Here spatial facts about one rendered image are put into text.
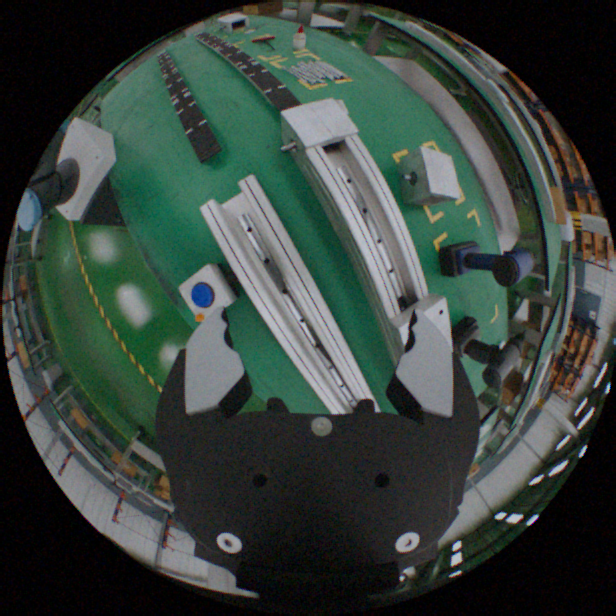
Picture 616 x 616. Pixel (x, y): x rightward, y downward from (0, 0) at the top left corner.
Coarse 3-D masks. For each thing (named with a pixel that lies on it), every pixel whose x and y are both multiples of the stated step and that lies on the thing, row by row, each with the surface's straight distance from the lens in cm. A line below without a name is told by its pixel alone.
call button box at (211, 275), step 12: (216, 264) 36; (192, 276) 35; (204, 276) 33; (216, 276) 33; (228, 276) 36; (180, 288) 36; (192, 288) 35; (216, 288) 33; (228, 288) 34; (216, 300) 33; (228, 300) 32; (204, 312) 35
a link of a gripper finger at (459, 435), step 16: (464, 384) 9; (464, 400) 8; (416, 416) 8; (432, 416) 7; (464, 416) 8; (432, 432) 7; (448, 432) 7; (464, 432) 8; (448, 448) 7; (464, 448) 7; (464, 464) 7; (464, 480) 7
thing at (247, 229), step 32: (256, 192) 30; (224, 224) 30; (256, 224) 32; (256, 256) 32; (288, 256) 27; (256, 288) 28; (288, 288) 30; (288, 320) 33; (320, 320) 29; (288, 352) 31; (320, 352) 35; (320, 384) 36; (352, 384) 39
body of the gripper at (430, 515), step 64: (256, 448) 6; (320, 448) 5; (384, 448) 6; (192, 512) 6; (256, 512) 5; (320, 512) 5; (384, 512) 5; (448, 512) 6; (256, 576) 6; (320, 576) 6; (384, 576) 6
